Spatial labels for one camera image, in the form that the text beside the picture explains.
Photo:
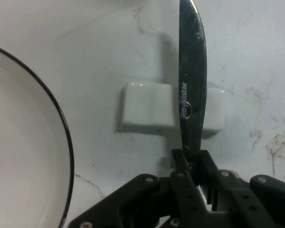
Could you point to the white ceramic cutlery rest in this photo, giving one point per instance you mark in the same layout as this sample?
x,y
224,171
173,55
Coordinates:
x,y
147,107

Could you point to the white bowl with black rim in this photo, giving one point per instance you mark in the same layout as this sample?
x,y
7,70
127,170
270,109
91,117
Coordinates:
x,y
26,142

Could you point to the silver metal table knife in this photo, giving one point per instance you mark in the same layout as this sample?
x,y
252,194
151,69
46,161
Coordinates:
x,y
194,59

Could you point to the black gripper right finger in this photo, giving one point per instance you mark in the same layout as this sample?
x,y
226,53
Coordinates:
x,y
263,204

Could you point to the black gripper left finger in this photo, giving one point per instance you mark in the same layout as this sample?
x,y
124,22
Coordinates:
x,y
145,204

